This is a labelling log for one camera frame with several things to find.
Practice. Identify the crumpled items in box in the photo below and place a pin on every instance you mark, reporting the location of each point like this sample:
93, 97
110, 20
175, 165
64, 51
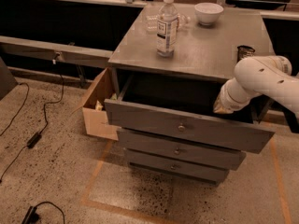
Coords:
100, 107

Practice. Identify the cardboard box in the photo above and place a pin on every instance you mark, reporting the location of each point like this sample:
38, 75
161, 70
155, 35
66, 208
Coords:
96, 122

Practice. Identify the black power adapter with cable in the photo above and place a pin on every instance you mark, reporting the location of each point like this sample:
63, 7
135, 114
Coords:
37, 136

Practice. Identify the grey drawer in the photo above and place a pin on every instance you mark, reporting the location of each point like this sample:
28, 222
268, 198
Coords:
181, 150
177, 167
183, 108

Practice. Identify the grey drawer cabinet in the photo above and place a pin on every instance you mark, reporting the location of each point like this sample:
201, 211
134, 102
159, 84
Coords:
164, 109

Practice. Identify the grey top drawer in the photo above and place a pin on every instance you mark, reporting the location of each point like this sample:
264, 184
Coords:
183, 108

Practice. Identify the grey bottom drawer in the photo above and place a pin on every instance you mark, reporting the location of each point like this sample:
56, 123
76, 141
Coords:
177, 167

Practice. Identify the black snack bar packet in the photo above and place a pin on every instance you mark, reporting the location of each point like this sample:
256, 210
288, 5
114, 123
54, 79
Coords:
244, 51

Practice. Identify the clear plastic water bottle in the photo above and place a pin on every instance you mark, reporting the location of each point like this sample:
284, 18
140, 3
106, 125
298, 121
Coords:
167, 24

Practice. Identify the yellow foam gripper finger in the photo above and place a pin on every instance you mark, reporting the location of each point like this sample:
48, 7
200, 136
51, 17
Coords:
219, 108

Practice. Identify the grey middle drawer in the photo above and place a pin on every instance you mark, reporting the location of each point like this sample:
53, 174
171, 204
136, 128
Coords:
181, 150

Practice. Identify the clear plastic cup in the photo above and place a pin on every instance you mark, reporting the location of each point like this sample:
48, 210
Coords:
151, 23

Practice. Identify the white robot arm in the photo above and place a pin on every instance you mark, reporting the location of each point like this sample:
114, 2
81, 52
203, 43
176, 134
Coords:
259, 75

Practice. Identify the white ceramic bowl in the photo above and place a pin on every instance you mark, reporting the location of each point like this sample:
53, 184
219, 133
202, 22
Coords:
207, 13

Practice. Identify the black plug with cable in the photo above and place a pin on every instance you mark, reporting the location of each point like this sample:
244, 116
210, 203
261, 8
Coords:
32, 217

